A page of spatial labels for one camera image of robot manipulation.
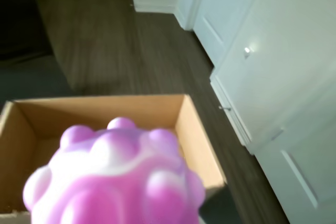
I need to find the white panelled door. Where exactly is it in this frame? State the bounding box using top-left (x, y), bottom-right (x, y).
top-left (251, 95), bottom-right (336, 224)
top-left (193, 0), bottom-right (266, 69)

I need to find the purple pink bumpy ball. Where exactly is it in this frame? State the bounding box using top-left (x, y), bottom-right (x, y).
top-left (22, 116), bottom-right (207, 224)

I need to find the brown cardboard box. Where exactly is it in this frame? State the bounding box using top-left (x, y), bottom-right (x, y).
top-left (0, 93), bottom-right (228, 224)

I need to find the black furniture piece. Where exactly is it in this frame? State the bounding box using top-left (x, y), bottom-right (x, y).
top-left (0, 0), bottom-right (55, 63)

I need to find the white door with knob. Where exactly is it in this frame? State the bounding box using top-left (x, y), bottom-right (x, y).
top-left (209, 0), bottom-right (336, 154)

